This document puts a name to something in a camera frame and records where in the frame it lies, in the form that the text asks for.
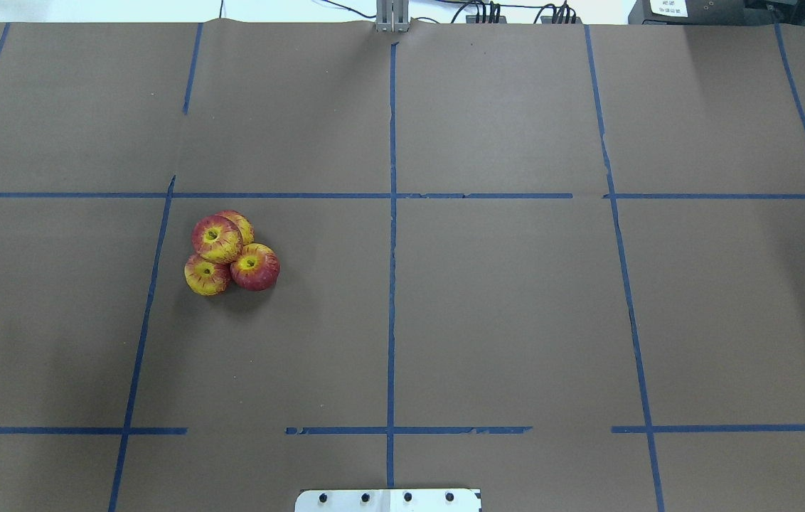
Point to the red yellow apple back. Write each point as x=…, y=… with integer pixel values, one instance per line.
x=245, y=227

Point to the aluminium frame post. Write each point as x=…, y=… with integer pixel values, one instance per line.
x=392, y=16

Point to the brown paper table cover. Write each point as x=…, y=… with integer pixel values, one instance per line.
x=561, y=265

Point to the white pedestal base plate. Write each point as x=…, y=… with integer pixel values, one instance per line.
x=429, y=499

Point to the red yellow apple front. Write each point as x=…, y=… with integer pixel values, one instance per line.
x=256, y=268

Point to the red yellow apple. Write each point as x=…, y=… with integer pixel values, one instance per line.
x=256, y=268
x=245, y=227
x=217, y=239
x=206, y=278

